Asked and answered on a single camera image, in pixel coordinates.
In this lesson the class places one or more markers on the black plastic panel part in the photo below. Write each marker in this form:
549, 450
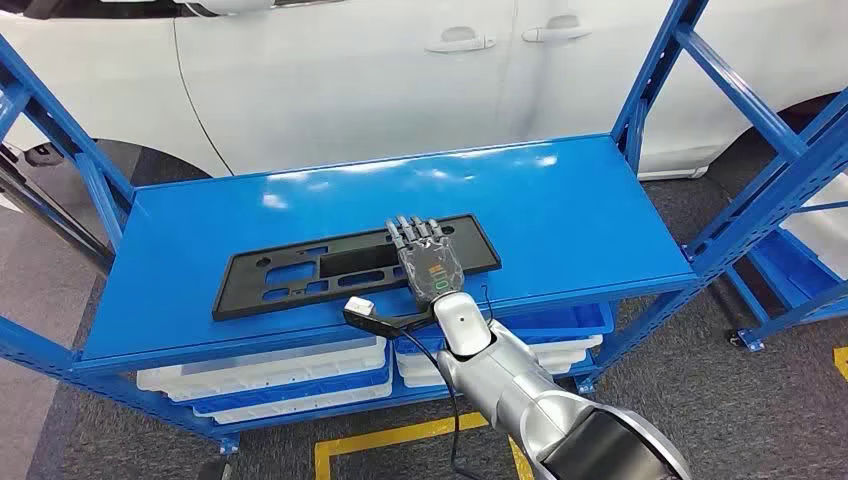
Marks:
242, 281

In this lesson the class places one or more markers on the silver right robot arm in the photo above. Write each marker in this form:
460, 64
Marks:
503, 378

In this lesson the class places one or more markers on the white car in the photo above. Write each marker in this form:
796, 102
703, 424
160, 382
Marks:
331, 79

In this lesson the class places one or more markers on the dark metal stand bar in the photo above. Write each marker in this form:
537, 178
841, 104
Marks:
60, 222

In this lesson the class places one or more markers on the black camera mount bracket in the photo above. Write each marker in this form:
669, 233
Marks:
397, 323

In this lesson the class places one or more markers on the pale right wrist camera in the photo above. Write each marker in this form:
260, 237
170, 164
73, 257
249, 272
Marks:
360, 306

